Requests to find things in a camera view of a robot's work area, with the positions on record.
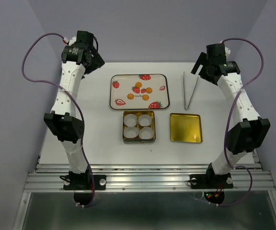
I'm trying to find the metal tongs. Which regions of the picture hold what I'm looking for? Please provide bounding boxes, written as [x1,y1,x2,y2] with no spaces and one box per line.
[183,72,199,110]

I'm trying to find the orange cookie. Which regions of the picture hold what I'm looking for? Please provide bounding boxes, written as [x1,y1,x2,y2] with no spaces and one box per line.
[135,82,142,88]
[142,94,149,101]
[146,87,153,93]
[127,93,134,100]

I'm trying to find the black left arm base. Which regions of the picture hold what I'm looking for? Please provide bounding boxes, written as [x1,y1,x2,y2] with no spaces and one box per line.
[59,175,107,191]

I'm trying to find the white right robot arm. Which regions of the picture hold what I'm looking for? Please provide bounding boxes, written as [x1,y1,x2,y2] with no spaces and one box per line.
[191,43,270,187]

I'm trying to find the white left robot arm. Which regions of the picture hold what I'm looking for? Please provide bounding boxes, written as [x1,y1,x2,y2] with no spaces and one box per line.
[44,31,105,189]

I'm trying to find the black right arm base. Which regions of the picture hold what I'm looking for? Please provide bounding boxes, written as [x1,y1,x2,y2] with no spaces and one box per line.
[188,173,233,189]

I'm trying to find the strawberry print tray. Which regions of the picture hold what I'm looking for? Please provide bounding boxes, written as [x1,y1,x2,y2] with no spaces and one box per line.
[110,74,170,110]

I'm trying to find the white paper cup back left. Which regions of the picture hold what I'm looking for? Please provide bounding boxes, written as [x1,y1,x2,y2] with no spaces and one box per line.
[123,114,138,127]

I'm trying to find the white paper cup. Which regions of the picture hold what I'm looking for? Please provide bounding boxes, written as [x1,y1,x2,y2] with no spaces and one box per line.
[123,114,138,127]
[138,114,152,127]
[123,126,139,139]
[139,126,154,140]

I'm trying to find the gold tin lid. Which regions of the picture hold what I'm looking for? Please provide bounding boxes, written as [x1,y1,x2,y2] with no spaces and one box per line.
[170,113,203,143]

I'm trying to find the white paper cup front left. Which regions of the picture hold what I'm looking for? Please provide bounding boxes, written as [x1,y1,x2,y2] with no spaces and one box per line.
[123,126,139,139]

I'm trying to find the white paper cup back right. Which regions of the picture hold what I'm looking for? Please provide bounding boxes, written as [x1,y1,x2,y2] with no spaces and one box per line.
[138,114,152,127]

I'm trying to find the gold square cookie tin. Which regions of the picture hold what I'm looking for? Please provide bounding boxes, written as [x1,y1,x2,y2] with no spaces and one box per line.
[122,110,156,144]

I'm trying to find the white paper cup front right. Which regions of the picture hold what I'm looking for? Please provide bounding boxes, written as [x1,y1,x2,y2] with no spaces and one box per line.
[139,126,154,140]

